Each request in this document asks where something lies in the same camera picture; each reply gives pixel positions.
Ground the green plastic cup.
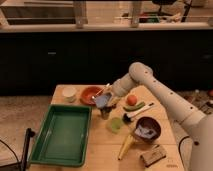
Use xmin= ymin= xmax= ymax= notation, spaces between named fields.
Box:
xmin=106 ymin=117 xmax=124 ymax=134

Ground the white small bowl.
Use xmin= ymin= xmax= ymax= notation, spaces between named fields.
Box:
xmin=62 ymin=86 xmax=77 ymax=103

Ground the brown wooden block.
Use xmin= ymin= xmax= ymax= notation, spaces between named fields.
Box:
xmin=140 ymin=145 xmax=166 ymax=167

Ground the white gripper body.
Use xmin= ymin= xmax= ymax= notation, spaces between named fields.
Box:
xmin=109 ymin=79 xmax=128 ymax=104

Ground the black stand post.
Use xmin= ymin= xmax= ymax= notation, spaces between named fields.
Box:
xmin=21 ymin=128 xmax=35 ymax=171

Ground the yellow banana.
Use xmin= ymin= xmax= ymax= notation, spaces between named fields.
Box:
xmin=118 ymin=134 xmax=135 ymax=160

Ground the red plate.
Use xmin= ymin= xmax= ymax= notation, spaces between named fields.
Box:
xmin=80 ymin=86 xmax=102 ymax=106

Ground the orange fruit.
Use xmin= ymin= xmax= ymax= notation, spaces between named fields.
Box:
xmin=126 ymin=95 xmax=138 ymax=106

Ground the green plastic tray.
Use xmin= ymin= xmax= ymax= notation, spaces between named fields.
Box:
xmin=30 ymin=105 xmax=92 ymax=167

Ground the white blue cloth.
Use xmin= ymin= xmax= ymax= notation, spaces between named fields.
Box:
xmin=135 ymin=125 xmax=157 ymax=139

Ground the green pea pod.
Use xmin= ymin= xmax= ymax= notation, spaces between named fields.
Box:
xmin=123 ymin=102 xmax=145 ymax=112

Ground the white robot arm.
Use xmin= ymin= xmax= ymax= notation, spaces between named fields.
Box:
xmin=108 ymin=62 xmax=213 ymax=171

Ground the dark brown bowl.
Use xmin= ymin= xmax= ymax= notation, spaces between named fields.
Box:
xmin=134 ymin=117 xmax=161 ymax=143

